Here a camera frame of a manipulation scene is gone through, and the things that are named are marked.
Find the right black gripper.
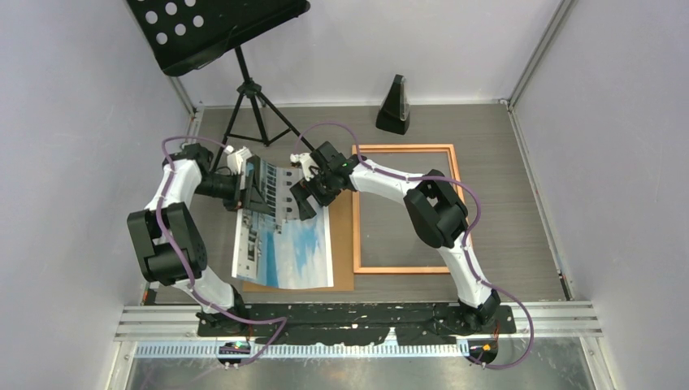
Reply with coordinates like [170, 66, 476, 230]
[292, 169, 343, 222]

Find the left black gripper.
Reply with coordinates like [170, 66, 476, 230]
[194, 171, 271, 216]

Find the brown cardboard backing board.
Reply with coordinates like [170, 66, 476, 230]
[242, 195, 353, 292]

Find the building and sky photo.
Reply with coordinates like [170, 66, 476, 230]
[231, 161, 334, 289]

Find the orange wooden picture frame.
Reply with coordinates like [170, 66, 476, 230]
[352, 144, 460, 275]

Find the clear acrylic sheet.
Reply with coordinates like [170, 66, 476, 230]
[359, 151, 453, 268]

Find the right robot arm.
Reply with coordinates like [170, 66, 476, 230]
[290, 142, 501, 334]

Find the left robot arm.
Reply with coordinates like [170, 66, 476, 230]
[127, 143, 271, 336]

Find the black metronome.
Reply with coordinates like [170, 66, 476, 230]
[375, 74, 410, 135]

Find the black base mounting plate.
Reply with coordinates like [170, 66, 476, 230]
[196, 302, 517, 346]

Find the black music stand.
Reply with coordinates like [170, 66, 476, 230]
[126, 0, 314, 150]

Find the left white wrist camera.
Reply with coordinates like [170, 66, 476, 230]
[223, 145, 253, 175]

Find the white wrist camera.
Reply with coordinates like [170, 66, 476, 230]
[223, 145, 253, 175]
[289, 153, 321, 181]

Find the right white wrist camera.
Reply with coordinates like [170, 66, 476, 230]
[289, 153, 321, 181]

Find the white slotted cable duct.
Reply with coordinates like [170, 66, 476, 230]
[134, 340, 470, 359]

